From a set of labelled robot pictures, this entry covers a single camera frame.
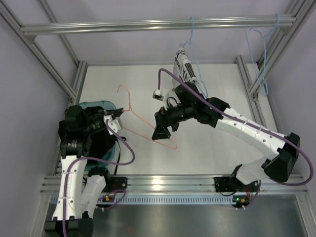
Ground white black patterned garment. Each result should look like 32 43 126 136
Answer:
173 47 198 85

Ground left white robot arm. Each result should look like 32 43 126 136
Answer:
44 105 123 237

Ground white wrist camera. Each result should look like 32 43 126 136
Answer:
103 116 122 133
153 89 170 110

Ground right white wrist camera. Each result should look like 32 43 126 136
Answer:
153 89 170 110

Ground aluminium frame posts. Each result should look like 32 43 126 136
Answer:
0 0 88 105
234 0 316 173

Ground left aluminium frame posts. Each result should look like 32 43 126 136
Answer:
0 0 88 105

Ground blue wire hanger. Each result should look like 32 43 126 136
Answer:
244 12 282 97
179 16 208 98

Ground middle blue wire hanger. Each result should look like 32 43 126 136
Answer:
179 16 208 98

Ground white slotted cable duct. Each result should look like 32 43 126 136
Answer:
49 193 237 205

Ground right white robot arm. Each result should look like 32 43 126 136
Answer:
152 82 300 190

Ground right aluminium frame posts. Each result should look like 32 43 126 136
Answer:
234 0 316 173

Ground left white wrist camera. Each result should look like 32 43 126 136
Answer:
103 116 122 133

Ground aluminium hanging rail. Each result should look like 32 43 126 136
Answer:
20 14 296 36

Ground pink wire hanger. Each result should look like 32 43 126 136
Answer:
117 84 178 150

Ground right blue wire hanger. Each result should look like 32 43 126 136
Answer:
244 12 282 97

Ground teal plastic basket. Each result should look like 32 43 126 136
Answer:
79 100 117 161

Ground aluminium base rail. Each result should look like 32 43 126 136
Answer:
40 175 308 195

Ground black trousers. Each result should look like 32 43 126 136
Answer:
58 106 128 175

